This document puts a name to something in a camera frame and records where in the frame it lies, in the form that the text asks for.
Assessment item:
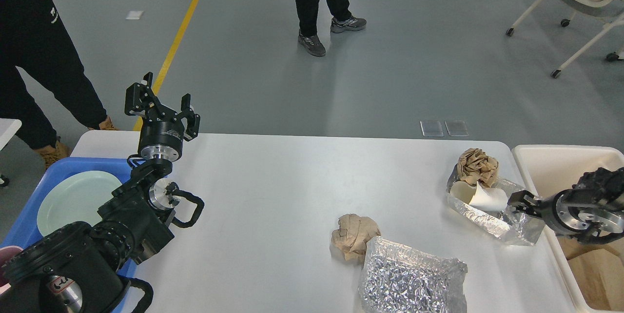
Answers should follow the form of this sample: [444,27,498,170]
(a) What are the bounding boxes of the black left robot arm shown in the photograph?
[1,73,204,313]

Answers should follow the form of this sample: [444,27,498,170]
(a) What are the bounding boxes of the pink mug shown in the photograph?
[0,246,24,292]

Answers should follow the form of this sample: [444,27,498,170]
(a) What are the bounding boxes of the light green plate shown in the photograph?
[37,171,122,236]

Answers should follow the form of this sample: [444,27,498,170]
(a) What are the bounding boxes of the white plastic bin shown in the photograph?
[512,145,624,313]

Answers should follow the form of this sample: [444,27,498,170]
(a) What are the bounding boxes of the lying white paper cup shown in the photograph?
[450,180,508,212]

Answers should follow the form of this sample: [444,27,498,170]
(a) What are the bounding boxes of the blue plastic tray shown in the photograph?
[0,156,139,313]

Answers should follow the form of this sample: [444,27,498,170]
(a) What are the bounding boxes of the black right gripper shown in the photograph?
[507,190,593,235]

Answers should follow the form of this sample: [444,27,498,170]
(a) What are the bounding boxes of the person in black clothes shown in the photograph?
[294,0,367,57]

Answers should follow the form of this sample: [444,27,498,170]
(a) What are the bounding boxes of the brown paper bag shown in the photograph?
[568,249,624,312]

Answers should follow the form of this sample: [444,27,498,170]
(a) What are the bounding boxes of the crumpled paper ball right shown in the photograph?
[455,148,499,187]

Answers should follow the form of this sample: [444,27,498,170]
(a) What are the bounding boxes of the silver foil bubble bag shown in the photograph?
[358,236,468,313]

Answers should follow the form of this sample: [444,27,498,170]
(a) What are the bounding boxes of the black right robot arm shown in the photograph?
[507,167,624,245]

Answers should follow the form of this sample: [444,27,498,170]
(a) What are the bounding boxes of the brown paper ball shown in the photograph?
[331,214,381,263]

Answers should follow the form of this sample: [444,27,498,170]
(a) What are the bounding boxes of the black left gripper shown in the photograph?
[123,72,200,162]

